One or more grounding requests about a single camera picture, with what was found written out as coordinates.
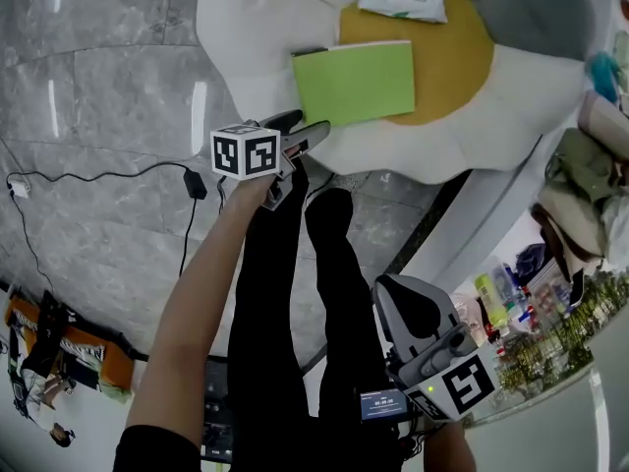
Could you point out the beige handbag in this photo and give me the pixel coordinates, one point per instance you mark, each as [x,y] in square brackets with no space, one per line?
[604,121]

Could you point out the person's black trousers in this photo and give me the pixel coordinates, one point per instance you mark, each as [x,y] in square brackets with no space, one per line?
[275,312]

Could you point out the black power adapter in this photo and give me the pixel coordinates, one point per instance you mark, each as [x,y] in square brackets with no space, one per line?
[195,184]

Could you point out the teal fluffy item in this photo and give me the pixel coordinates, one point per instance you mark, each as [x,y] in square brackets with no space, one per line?
[604,74]

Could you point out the green notebook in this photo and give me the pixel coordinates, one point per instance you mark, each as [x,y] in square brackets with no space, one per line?
[354,84]

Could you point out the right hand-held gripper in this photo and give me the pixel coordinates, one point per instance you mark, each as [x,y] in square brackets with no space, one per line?
[457,381]

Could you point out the olive green bag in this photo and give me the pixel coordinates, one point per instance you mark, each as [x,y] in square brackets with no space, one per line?
[585,165]

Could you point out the clear plastic snack bag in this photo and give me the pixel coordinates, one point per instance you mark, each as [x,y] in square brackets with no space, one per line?
[469,312]

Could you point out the person's left hand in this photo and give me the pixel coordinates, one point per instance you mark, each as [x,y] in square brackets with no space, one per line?
[291,152]

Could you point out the person's left forearm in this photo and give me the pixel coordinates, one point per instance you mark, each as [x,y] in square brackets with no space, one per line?
[196,288]

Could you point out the small black display unit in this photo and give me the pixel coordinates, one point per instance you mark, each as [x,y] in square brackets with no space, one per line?
[384,405]

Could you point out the person's right forearm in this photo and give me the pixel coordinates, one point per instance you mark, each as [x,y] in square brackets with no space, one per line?
[449,448]

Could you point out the black controller box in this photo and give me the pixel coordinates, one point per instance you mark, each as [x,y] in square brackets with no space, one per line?
[217,411]

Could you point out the white flower-shaped pouf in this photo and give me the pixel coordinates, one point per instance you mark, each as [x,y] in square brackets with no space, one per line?
[516,116]

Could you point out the brown open crate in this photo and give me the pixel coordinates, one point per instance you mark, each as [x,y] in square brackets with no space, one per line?
[83,357]

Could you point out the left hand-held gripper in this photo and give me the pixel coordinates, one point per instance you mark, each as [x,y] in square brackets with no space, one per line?
[243,153]

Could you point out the dark purple folded cloth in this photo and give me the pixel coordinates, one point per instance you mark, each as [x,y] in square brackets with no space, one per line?
[531,261]

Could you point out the white crumpled cloth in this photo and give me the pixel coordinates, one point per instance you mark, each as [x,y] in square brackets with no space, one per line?
[616,229]

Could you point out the person's black shirt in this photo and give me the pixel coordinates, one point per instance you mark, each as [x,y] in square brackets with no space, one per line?
[152,453]

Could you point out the yellow-green drink bottle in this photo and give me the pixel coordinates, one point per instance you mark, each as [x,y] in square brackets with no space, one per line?
[491,300]

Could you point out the white power strip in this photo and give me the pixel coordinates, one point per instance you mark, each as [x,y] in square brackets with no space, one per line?
[18,189]

